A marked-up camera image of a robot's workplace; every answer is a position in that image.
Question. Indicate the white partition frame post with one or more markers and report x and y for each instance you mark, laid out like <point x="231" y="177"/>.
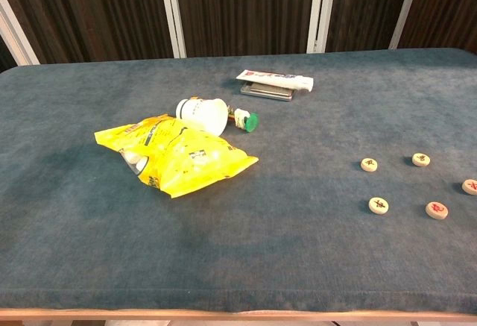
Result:
<point x="404" y="9"/>
<point x="320" y="9"/>
<point x="18" y="39"/>
<point x="173" y="12"/>

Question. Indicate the small green capped bottle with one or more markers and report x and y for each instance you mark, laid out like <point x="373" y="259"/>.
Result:
<point x="244" y="118"/>

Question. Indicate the blue table cloth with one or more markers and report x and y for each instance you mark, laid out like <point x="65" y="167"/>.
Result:
<point x="261" y="236"/>

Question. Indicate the white toothpaste tube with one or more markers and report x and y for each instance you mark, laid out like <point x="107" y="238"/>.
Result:
<point x="275" y="79"/>

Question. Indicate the yellow plastic toy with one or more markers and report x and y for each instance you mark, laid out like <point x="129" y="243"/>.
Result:
<point x="194" y="98"/>

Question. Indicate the white paper cup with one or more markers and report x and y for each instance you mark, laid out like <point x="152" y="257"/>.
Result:
<point x="203" y="115"/>

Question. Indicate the dark grey small box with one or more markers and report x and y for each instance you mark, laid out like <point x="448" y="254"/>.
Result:
<point x="266" y="94"/>

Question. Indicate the round wooden chess piece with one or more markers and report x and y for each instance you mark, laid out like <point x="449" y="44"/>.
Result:
<point x="471" y="187"/>
<point x="421" y="159"/>
<point x="436" y="210"/>
<point x="379" y="205"/>
<point x="369" y="165"/>

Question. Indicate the yellow snack bag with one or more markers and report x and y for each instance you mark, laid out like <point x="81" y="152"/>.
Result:
<point x="186" y="158"/>

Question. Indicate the dark brown partition panel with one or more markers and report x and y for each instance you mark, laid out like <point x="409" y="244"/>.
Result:
<point x="365" y="5"/>
<point x="447" y="5"/>
<point x="93" y="12"/>
<point x="242" y="9"/>

